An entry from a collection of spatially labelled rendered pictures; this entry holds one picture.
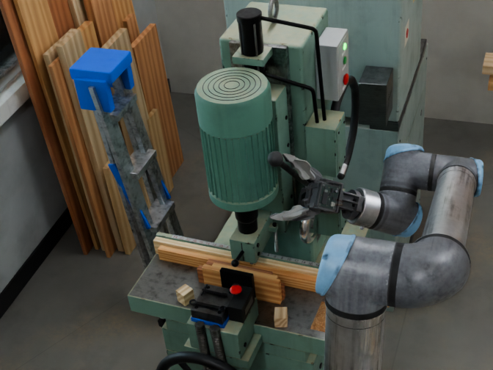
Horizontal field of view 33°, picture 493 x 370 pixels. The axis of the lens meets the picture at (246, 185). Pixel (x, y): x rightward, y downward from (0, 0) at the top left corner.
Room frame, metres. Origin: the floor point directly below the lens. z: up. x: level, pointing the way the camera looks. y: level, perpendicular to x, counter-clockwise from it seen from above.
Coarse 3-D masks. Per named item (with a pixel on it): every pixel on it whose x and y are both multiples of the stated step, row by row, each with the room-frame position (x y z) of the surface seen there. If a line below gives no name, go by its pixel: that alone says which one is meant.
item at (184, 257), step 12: (168, 252) 1.74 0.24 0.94; (180, 252) 1.73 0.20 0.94; (192, 252) 1.72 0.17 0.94; (192, 264) 1.71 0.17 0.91; (252, 264) 1.64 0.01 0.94; (288, 276) 1.58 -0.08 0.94; (300, 276) 1.58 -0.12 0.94; (312, 276) 1.57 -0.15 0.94; (300, 288) 1.57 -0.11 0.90; (312, 288) 1.56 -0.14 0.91
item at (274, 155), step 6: (270, 156) 1.47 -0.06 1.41; (276, 156) 1.46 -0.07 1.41; (282, 156) 1.47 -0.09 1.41; (270, 162) 1.46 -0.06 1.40; (276, 162) 1.46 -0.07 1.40; (282, 162) 1.49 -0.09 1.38; (282, 168) 1.51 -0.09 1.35; (288, 168) 1.53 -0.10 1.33; (294, 174) 1.56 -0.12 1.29; (300, 180) 1.60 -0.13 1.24
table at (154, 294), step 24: (168, 264) 1.73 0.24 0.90; (144, 288) 1.64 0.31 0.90; (168, 288) 1.63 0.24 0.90; (192, 288) 1.62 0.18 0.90; (288, 288) 1.58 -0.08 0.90; (144, 312) 1.60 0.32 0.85; (168, 312) 1.57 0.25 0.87; (264, 312) 1.50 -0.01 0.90; (288, 312) 1.49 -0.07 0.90; (312, 312) 1.48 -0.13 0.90; (264, 336) 1.45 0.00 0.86; (288, 336) 1.42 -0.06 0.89; (312, 336) 1.40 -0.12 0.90; (240, 360) 1.38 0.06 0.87
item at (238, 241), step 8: (264, 216) 1.69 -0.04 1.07; (264, 224) 1.65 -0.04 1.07; (240, 232) 1.63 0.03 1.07; (256, 232) 1.62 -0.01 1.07; (264, 232) 1.64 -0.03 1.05; (272, 232) 1.69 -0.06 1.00; (232, 240) 1.61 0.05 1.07; (240, 240) 1.60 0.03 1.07; (248, 240) 1.60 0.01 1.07; (256, 240) 1.60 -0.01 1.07; (264, 240) 1.64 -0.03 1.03; (232, 248) 1.61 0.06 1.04; (240, 248) 1.60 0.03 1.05; (248, 248) 1.59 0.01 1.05; (256, 248) 1.59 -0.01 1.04; (232, 256) 1.61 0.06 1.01; (248, 256) 1.59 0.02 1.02; (256, 256) 1.58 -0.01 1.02
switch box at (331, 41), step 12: (324, 36) 1.87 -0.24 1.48; (336, 36) 1.87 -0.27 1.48; (324, 48) 1.82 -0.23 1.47; (336, 48) 1.81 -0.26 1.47; (324, 60) 1.83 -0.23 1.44; (336, 60) 1.81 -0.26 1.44; (324, 72) 1.83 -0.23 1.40; (336, 72) 1.81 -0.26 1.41; (324, 84) 1.83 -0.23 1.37; (336, 84) 1.81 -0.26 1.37; (324, 96) 1.83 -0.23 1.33; (336, 96) 1.81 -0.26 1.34
